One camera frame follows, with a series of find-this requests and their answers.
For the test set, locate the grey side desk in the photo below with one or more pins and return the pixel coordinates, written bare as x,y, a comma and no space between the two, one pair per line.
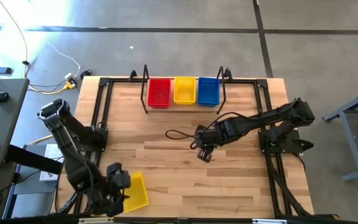
2,124

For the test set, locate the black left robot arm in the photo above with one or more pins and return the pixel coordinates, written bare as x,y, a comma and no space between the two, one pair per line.
73,146

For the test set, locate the black aluminium table frame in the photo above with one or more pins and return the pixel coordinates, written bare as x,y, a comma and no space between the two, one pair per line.
120,81

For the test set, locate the white paper box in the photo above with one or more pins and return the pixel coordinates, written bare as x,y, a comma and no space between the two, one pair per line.
53,152

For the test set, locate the grey-blue table frame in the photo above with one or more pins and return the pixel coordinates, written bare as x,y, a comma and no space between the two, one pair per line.
353,141

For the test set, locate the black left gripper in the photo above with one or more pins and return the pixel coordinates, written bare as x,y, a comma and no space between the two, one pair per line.
118,177

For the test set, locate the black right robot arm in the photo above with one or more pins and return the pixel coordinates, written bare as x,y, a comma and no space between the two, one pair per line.
259,119

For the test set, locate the small black device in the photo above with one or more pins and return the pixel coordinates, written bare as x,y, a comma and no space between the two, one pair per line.
0,97

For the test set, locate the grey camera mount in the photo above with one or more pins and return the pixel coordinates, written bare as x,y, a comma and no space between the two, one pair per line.
182,221

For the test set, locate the blue plastic basket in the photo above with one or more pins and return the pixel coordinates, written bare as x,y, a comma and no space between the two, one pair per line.
208,91

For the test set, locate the wooden shelf with black frame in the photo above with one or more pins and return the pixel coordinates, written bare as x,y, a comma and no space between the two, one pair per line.
183,109

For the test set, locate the yellow plastic basket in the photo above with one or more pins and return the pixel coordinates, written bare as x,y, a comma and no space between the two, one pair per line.
184,90
137,193

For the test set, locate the red plastic basket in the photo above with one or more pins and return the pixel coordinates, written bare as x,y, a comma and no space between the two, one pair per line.
159,93

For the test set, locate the silver metal bracket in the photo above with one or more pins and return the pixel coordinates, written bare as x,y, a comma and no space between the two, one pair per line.
95,220
269,221

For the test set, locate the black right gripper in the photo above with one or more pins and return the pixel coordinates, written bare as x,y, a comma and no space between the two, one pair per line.
205,138

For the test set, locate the black power plug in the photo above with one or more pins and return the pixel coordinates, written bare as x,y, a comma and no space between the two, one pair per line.
85,74

